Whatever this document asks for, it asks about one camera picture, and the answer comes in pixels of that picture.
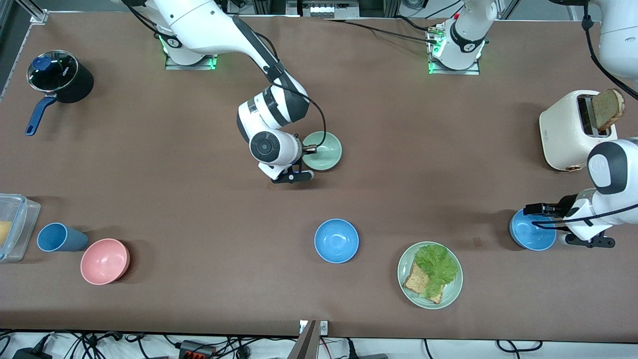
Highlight green bowl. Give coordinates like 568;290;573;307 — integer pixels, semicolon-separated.
301;131;343;172

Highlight blue bowl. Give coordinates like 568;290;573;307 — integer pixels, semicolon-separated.
314;218;360;264
509;208;558;251

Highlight pink bowl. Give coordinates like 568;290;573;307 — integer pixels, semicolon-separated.
80;238;132;286

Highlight white toaster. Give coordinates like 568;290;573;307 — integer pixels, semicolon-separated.
539;90;619;173

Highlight brown toast slice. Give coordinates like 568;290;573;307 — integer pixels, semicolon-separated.
591;88;626;133

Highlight green lettuce leaf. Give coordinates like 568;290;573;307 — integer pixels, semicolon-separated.
414;244;460;300

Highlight green plate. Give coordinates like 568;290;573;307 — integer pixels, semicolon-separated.
397;241;464;310

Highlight grey power strip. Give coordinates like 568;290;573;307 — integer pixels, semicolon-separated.
286;0;360;19

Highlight seeded bread slice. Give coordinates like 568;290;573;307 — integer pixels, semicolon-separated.
402;261;444;305

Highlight grey metal stand bar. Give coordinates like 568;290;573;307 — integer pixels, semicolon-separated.
288;320;318;359

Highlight black power strip red switches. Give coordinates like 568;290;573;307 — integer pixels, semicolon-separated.
178;340;216;359

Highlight blue plastic cup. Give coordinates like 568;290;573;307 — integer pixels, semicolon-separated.
36;222;90;253

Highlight glass lid blue knob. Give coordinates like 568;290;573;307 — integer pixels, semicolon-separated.
26;50;79;93

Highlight clear plastic container blue clips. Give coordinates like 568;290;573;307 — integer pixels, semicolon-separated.
0;193;41;263

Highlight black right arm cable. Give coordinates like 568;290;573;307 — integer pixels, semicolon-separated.
232;15;328;150

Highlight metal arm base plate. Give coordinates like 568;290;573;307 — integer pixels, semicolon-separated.
427;55;481;76
164;50;218;71

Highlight black table cable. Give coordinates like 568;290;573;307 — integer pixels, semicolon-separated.
393;15;437;31
323;18;435;41

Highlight black pot blue handle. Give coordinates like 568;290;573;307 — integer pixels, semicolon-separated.
25;50;95;137

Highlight aluminium frame profile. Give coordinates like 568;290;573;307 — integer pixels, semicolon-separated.
17;0;49;24

